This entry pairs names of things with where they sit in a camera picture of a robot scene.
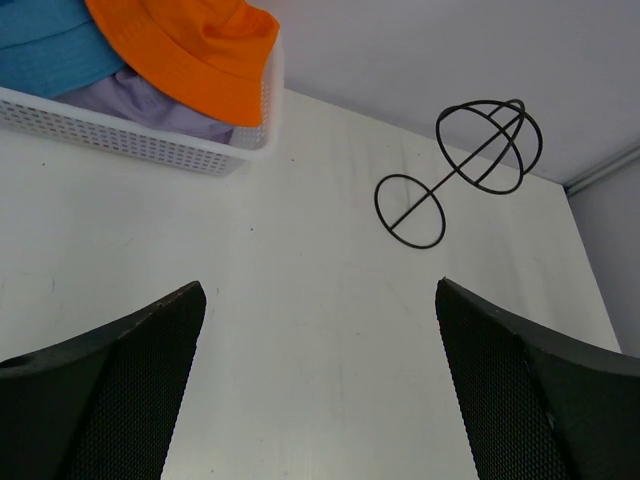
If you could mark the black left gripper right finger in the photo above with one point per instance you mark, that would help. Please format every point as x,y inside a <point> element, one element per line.
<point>537,404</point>

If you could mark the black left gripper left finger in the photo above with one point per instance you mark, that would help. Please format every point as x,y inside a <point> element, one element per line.
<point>103,404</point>

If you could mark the lilac bucket hat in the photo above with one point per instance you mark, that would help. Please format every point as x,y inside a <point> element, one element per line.
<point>126,95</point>

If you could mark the blue bucket hat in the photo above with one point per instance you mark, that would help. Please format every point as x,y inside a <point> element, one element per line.
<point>50,48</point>

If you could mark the orange bucket hat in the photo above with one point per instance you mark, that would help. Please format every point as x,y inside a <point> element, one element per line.
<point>207,55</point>

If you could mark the white perforated plastic basket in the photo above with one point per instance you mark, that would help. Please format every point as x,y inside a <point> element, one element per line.
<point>27,114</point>

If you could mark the black wire hat stand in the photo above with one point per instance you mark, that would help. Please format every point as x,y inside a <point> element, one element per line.
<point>511,123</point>

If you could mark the aluminium frame post right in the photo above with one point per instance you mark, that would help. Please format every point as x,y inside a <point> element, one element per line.
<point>602,171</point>

